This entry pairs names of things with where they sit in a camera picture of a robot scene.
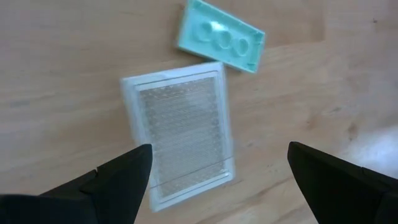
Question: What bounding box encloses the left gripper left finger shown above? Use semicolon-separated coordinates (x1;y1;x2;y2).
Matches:
0;143;154;224

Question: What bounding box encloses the grey card deck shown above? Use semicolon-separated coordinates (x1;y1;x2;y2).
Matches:
119;61;236;213

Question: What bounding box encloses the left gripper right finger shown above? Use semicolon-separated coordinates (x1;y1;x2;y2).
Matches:
287;141;398;224

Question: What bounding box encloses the light teal flat block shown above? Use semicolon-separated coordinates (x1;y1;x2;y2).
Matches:
176;0;267;75

